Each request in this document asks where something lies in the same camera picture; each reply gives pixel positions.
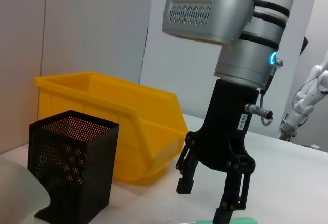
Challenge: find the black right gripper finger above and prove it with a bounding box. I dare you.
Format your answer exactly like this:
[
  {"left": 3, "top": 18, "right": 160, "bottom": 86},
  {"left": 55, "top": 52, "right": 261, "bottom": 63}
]
[{"left": 212, "top": 156, "right": 257, "bottom": 222}]

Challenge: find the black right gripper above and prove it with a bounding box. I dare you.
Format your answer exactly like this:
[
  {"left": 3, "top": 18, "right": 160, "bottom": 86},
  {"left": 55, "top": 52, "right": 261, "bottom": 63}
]
[{"left": 175, "top": 79, "right": 260, "bottom": 195}]

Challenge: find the mint green pen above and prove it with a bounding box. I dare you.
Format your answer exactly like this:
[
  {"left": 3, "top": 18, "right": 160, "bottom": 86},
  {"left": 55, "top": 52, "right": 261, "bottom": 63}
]
[{"left": 195, "top": 209, "right": 257, "bottom": 224}]

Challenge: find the black mesh pen holder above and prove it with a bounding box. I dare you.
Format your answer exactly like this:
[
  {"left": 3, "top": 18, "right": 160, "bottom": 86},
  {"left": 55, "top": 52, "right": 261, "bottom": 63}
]
[{"left": 27, "top": 110, "right": 120, "bottom": 221}]

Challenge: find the pale green wavy glass plate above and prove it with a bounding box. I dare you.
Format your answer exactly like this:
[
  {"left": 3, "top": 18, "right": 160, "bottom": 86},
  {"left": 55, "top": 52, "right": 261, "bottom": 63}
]
[{"left": 0, "top": 156, "right": 52, "bottom": 224}]

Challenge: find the yellow plastic storage bin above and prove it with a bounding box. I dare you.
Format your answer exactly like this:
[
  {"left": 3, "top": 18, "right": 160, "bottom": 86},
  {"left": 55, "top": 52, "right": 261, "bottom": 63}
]
[{"left": 32, "top": 71, "right": 190, "bottom": 184}]

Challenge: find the dark background object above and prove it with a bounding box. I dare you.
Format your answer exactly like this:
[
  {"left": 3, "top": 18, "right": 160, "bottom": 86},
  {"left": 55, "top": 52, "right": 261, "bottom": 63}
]
[{"left": 299, "top": 36, "right": 310, "bottom": 56}]

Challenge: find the right gripper cable with plugs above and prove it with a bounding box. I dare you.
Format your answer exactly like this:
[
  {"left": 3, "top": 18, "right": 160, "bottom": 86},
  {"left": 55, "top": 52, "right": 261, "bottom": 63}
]
[{"left": 244, "top": 57, "right": 285, "bottom": 127}]

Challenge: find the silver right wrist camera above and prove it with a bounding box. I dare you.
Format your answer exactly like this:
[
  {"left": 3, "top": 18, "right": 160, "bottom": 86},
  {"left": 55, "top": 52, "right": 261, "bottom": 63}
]
[{"left": 161, "top": 0, "right": 256, "bottom": 47}]

